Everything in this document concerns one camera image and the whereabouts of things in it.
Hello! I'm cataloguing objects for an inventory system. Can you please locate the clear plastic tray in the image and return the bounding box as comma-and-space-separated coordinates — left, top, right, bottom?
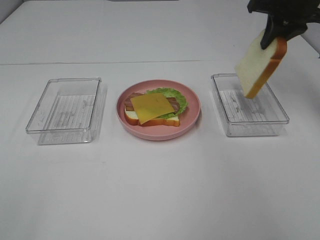
211, 73, 290, 137
25, 77, 102, 145

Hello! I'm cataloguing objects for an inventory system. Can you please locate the bread slice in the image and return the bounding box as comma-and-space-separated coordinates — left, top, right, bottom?
235, 30, 287, 99
123, 106, 180, 127

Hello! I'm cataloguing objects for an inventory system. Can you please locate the pink round plate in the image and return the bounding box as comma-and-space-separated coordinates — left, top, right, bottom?
116, 79, 201, 141

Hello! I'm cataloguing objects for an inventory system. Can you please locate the green lettuce leaf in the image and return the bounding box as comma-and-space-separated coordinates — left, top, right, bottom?
146, 87, 188, 119

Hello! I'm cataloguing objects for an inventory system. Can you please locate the clear right plastic tray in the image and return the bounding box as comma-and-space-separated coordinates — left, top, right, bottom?
211, 73, 290, 137

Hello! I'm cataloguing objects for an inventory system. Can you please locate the clear left plastic tray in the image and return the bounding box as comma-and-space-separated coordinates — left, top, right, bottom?
25, 77, 102, 145

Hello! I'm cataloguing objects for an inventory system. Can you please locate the bacon strip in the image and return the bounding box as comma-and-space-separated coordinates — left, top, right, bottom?
124, 92, 180, 113
124, 97, 180, 113

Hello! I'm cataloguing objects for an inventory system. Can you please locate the yellow cheese slice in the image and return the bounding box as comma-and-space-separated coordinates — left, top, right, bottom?
130, 93, 175, 124

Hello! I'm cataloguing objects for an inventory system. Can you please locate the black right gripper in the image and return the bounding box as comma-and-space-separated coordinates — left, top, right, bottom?
247, 0, 320, 50

